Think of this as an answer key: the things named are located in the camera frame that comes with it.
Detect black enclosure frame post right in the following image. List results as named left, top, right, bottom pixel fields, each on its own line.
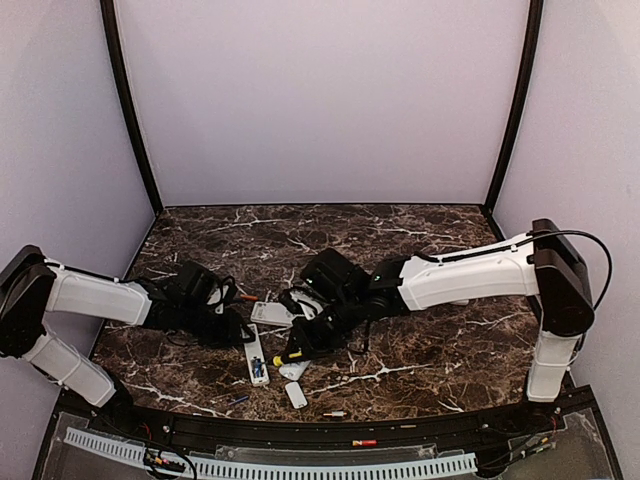
left=482, top=0, right=545, bottom=221

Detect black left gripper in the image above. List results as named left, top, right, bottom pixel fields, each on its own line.
left=179, top=301, right=255, bottom=349

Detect white slotted cable duct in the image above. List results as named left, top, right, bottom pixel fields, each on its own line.
left=64, top=427, right=477, bottom=479

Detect yellow handled screwdriver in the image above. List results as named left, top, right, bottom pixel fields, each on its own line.
left=273, top=351, right=304, bottom=367

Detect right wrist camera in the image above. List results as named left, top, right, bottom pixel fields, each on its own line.
left=278, top=286, right=325, bottom=320

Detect slim white QR-code remote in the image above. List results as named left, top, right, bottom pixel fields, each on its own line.
left=243, top=324, right=270, bottom=386

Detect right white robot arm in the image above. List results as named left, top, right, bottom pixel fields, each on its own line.
left=273, top=218, right=601, bottom=434

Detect blue AAA battery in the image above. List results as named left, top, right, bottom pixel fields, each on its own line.
left=229, top=395, right=250, bottom=405

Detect black enclosure frame post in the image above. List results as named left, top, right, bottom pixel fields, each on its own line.
left=482, top=0, right=545, bottom=221
left=99, top=0, right=164, bottom=217

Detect black enclosure frame post left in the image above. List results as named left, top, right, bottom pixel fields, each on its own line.
left=99, top=0, right=164, bottom=217

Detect white battery cover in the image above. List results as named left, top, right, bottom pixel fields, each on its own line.
left=285, top=382, right=308, bottom=409

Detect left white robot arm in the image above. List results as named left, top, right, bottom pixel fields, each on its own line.
left=1, top=245, right=256, bottom=436

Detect wide white remote control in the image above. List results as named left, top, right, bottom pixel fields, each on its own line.
left=250, top=302, right=296, bottom=328

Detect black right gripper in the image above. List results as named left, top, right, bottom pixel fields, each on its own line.
left=282, top=292, right=364, bottom=364

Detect white remote with battery bay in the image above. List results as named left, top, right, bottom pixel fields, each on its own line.
left=279, top=361, right=311, bottom=382

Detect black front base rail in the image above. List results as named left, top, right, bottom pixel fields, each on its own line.
left=54, top=387, right=596, bottom=454

